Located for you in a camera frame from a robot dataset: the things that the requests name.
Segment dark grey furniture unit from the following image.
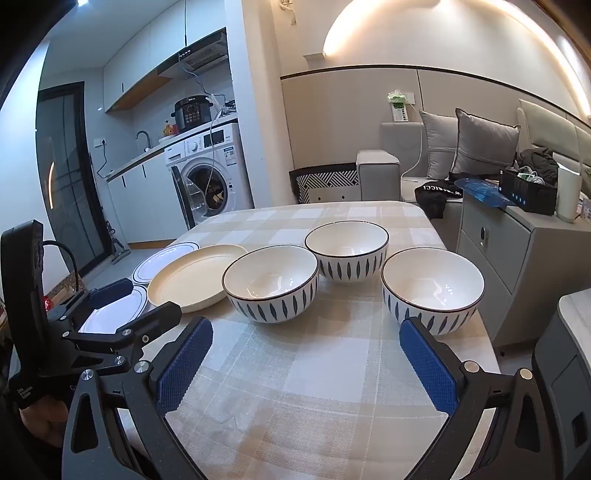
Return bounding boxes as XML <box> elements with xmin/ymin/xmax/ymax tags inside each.
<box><xmin>531</xmin><ymin>292</ymin><xmax>591</xmax><ymax>480</ymax></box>

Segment white charging cable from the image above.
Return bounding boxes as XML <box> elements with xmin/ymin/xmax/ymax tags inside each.
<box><xmin>401</xmin><ymin>122</ymin><xmax>426</xmax><ymax>181</ymax></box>

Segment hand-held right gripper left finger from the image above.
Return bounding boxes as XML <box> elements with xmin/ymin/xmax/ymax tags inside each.
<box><xmin>61</xmin><ymin>316</ymin><xmax>215</xmax><ymax>480</ymax></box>

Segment black range hood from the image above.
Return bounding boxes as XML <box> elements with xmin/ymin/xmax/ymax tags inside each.
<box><xmin>157</xmin><ymin>28</ymin><xmax>229</xmax><ymax>79</ymax></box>

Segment black jacket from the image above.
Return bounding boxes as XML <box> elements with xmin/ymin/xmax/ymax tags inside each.
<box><xmin>513</xmin><ymin>148</ymin><xmax>561</xmax><ymax>185</ymax></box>

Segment black cardboard box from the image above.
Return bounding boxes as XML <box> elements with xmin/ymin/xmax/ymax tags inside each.
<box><xmin>499</xmin><ymin>167</ymin><xmax>559</xmax><ymax>217</ymax></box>

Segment cream ribbed plate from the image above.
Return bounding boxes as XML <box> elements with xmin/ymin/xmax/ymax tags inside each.
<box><xmin>147</xmin><ymin>244</ymin><xmax>250</xmax><ymax>315</ymax></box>

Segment white rimmed plate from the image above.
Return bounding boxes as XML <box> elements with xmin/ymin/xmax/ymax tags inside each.
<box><xmin>78</xmin><ymin>284</ymin><xmax>149</xmax><ymax>334</ymax></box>
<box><xmin>132</xmin><ymin>241</ymin><xmax>201</xmax><ymax>284</ymax></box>

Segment grey sofa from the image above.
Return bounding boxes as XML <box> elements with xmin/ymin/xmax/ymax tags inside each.
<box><xmin>355</xmin><ymin>99</ymin><xmax>591</xmax><ymax>220</ymax></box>

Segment white bowl with leaf pattern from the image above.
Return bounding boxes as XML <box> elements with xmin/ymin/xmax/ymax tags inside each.
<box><xmin>222</xmin><ymin>244</ymin><xmax>320</xmax><ymax>325</ymax></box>
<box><xmin>305</xmin><ymin>222</ymin><xmax>389</xmax><ymax>284</ymax></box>
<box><xmin>380</xmin><ymin>247</ymin><xmax>485</xmax><ymax>337</ymax></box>

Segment grey floor mop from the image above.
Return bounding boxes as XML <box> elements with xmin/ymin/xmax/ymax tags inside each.
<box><xmin>105</xmin><ymin>222</ymin><xmax>132</xmax><ymax>265</ymax></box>

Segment black white patterned chair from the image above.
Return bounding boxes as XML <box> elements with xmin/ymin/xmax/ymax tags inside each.
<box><xmin>289</xmin><ymin>162</ymin><xmax>361</xmax><ymax>205</ymax></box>

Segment blue plastic bag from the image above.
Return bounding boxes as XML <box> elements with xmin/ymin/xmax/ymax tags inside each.
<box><xmin>455</xmin><ymin>178</ymin><xmax>513</xmax><ymax>208</ymax></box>

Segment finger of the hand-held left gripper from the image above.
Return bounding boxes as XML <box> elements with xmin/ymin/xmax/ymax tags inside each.
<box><xmin>46</xmin><ymin>278</ymin><xmax>136</xmax><ymax>330</ymax></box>
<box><xmin>62</xmin><ymin>301</ymin><xmax>183</xmax><ymax>367</ymax></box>

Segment white base cabinets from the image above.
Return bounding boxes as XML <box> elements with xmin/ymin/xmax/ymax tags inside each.
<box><xmin>108</xmin><ymin>157</ymin><xmax>190</xmax><ymax>245</ymax></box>

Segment white green wipes pack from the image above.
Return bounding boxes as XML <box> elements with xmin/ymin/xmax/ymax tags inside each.
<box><xmin>387</xmin><ymin>91</ymin><xmax>414</xmax><ymax>123</ymax></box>

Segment brown patterned cardboard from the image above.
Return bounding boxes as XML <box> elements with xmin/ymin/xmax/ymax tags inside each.
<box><xmin>48</xmin><ymin>272</ymin><xmax>88</xmax><ymax>305</ymax></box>

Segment black garment with white print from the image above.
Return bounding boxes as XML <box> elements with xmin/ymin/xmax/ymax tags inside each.
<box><xmin>414</xmin><ymin>181</ymin><xmax>462</xmax><ymax>220</ymax></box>

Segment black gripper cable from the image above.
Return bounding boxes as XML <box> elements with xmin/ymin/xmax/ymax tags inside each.
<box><xmin>43</xmin><ymin>240</ymin><xmax>80</xmax><ymax>280</ymax></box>

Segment black pressure cooker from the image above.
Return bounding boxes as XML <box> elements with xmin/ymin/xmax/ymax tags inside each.
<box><xmin>172</xmin><ymin>95</ymin><xmax>215</xmax><ymax>134</ymax></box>

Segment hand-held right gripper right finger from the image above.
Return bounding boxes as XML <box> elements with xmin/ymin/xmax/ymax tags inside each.
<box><xmin>398</xmin><ymin>318</ymin><xmax>561</xmax><ymax>480</ymax></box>

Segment white washing machine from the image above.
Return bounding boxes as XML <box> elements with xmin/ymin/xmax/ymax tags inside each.
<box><xmin>164</xmin><ymin>122</ymin><xmax>254</xmax><ymax>230</ymax></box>

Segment white cylindrical container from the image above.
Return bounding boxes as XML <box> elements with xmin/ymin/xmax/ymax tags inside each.
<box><xmin>555</xmin><ymin>166</ymin><xmax>583</xmax><ymax>224</ymax></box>

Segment grey pillow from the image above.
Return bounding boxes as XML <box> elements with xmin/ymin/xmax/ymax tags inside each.
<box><xmin>450</xmin><ymin>108</ymin><xmax>522</xmax><ymax>178</ymax></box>
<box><xmin>419</xmin><ymin>109</ymin><xmax>460</xmax><ymax>181</ymax></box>

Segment dark glass door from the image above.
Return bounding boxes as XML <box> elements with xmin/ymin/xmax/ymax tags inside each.
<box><xmin>34</xmin><ymin>82</ymin><xmax>112</xmax><ymax>278</ymax></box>

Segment grey side cabinet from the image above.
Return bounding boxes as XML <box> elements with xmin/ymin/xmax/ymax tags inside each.
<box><xmin>455</xmin><ymin>189</ymin><xmax>591</xmax><ymax>344</ymax></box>

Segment white wall cabinets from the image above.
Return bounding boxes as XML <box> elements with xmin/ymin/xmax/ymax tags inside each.
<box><xmin>102</xmin><ymin>0</ymin><xmax>243</xmax><ymax>114</ymax></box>

